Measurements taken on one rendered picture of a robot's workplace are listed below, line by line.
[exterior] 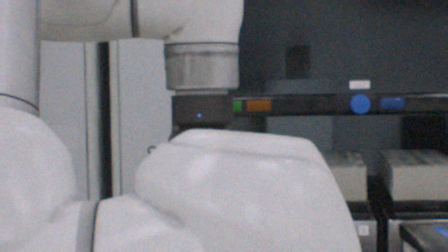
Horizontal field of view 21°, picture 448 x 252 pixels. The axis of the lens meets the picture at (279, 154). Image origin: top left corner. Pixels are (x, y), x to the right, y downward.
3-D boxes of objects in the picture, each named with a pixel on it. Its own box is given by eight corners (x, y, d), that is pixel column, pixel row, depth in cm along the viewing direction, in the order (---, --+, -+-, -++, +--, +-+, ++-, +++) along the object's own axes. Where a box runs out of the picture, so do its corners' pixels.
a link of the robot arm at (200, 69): (168, 48, 151) (169, 96, 151) (158, 45, 141) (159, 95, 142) (241, 47, 150) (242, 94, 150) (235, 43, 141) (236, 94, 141)
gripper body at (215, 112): (239, 92, 150) (240, 167, 150) (171, 94, 150) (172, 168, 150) (234, 91, 142) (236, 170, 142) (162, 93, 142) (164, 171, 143)
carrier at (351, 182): (367, 205, 188) (366, 167, 188) (367, 206, 186) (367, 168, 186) (292, 206, 189) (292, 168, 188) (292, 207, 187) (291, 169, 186)
